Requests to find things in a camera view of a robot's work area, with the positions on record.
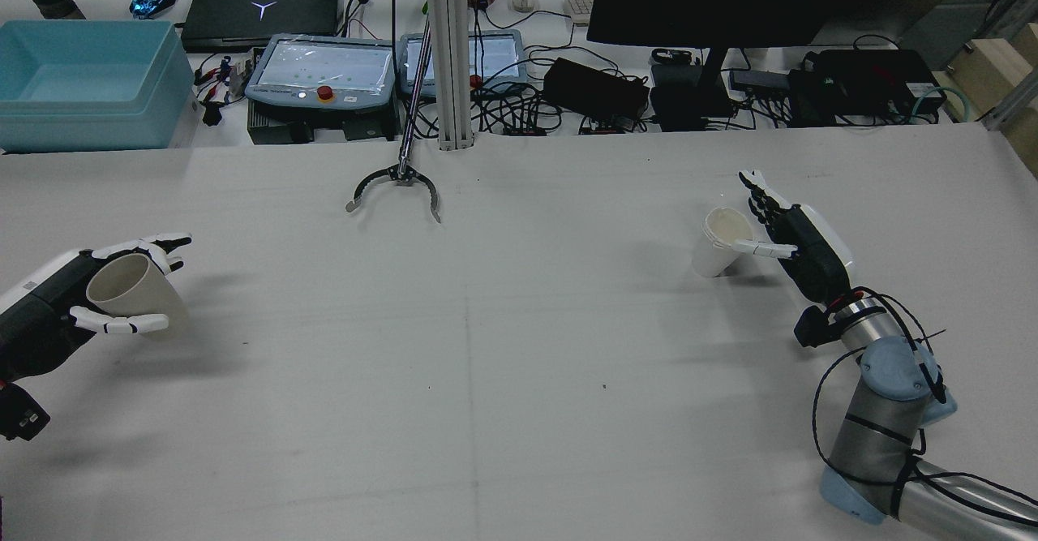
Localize teach pendant with red button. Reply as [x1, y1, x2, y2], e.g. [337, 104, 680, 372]
[244, 33, 401, 114]

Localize light wooden crate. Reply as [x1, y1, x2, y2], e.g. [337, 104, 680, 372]
[932, 22, 1038, 179]

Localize aluminium profile post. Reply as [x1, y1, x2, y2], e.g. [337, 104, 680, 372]
[422, 0, 475, 153]

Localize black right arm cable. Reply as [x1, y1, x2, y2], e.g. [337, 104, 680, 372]
[810, 285, 1038, 527]

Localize black laptop white logo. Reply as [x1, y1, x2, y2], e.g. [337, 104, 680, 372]
[179, 0, 341, 54]

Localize tangled black cables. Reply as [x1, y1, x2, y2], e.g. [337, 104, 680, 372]
[473, 6, 581, 135]

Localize black box under pendant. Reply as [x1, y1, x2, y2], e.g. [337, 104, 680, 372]
[247, 109, 401, 147]

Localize metal claw grabber tool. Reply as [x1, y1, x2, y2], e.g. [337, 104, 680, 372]
[345, 38, 444, 225]

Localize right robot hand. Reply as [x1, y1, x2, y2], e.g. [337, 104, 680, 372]
[732, 170, 857, 306]

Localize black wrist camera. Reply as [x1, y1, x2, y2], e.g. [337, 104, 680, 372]
[792, 303, 839, 350]
[0, 380, 52, 443]

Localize light blue plastic bin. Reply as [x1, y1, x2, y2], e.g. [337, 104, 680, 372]
[0, 19, 196, 154]

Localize red black clip leads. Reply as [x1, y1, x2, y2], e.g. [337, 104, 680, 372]
[192, 52, 246, 127]

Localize blue grey teach pendant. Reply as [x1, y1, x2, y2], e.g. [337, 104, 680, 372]
[397, 29, 530, 95]

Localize beige paper cup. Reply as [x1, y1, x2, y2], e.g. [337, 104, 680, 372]
[85, 253, 190, 340]

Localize black power adapter brick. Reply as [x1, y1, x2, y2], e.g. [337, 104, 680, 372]
[541, 56, 652, 122]

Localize white paper cup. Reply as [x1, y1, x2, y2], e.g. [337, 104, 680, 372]
[691, 206, 757, 279]

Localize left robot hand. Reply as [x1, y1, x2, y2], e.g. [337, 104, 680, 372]
[0, 233, 194, 382]

